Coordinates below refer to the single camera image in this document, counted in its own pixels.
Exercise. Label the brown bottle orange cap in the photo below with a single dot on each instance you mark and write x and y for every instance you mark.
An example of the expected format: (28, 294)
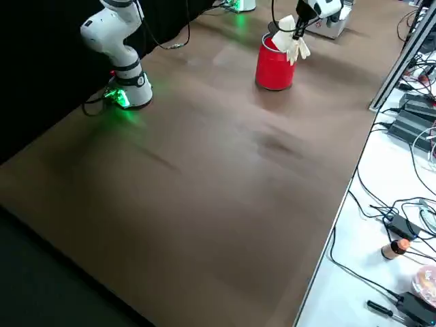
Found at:
(391, 250)

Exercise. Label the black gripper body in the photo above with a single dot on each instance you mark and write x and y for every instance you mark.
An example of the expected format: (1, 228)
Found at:
(306, 10)

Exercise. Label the large black power adapter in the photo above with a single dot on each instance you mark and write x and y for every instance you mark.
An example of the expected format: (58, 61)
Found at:
(415, 308)

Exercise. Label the small black power adapter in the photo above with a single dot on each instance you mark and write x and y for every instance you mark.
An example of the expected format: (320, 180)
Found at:
(402, 226)

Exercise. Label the flat black power supply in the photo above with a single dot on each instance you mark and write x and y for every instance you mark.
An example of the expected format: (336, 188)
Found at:
(419, 102)

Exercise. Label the aluminium camera mount post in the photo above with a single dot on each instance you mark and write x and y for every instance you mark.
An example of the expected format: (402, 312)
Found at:
(402, 63)

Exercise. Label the black screwdriver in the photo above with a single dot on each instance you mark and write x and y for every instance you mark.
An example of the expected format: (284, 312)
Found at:
(378, 306)

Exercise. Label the round clear food container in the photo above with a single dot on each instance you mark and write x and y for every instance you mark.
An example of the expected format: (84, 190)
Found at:
(425, 282)

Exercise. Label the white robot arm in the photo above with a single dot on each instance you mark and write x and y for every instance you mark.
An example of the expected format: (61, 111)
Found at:
(247, 4)
(122, 58)

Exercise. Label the white disposable gloves bundle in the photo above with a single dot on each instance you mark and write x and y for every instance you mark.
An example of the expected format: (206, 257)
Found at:
(284, 37)

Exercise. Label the black backdrop curtain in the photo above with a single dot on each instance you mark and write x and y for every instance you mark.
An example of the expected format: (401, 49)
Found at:
(34, 68)

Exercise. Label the ribbed black power supply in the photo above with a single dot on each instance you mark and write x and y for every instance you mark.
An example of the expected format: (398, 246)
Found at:
(408, 131)

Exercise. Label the red push-button trash can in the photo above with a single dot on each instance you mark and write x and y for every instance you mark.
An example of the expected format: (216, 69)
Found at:
(272, 71)

